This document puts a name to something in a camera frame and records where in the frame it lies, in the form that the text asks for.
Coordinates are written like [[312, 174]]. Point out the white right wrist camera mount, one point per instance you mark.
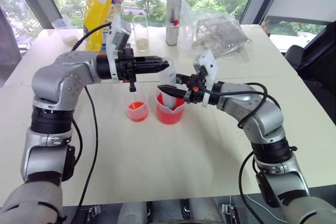
[[208, 62]]

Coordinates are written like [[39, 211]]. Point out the clear glass with grains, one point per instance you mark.
[[141, 35]]

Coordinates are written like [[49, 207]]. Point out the clear measuring cup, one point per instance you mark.
[[169, 77]]

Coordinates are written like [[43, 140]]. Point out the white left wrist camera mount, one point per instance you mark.
[[118, 33]]

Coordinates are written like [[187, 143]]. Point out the large cup with red liquid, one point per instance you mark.
[[168, 115]]

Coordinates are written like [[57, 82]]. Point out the grey rounded shape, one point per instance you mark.
[[134, 213], [204, 212]]

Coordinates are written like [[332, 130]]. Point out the tall grey lidded container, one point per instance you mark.
[[173, 9]]

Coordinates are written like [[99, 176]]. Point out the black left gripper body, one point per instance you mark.
[[123, 66]]

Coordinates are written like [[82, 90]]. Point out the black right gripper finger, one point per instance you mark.
[[183, 78], [173, 92]]

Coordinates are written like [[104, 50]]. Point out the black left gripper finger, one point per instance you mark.
[[152, 60], [149, 69]]

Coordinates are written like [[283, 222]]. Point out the clear crumpled plastic bag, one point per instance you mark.
[[220, 32]]

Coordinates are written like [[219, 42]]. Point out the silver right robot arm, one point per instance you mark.
[[265, 119]]

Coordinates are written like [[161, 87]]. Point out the dark grey chair back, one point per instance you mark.
[[9, 51]]

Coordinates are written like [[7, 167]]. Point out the clear cup with white powder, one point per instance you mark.
[[65, 31]]

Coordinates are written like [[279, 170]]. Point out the black office chair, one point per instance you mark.
[[315, 51]]

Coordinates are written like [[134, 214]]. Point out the small cup with red liquid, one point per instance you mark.
[[136, 108]]

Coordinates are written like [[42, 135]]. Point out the yellow plastic bag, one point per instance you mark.
[[98, 11]]

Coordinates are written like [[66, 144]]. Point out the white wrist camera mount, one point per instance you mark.
[[208, 62], [118, 33]]

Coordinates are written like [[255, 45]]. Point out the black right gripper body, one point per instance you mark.
[[195, 90]]

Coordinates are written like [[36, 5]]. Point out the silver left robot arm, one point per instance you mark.
[[50, 82]]

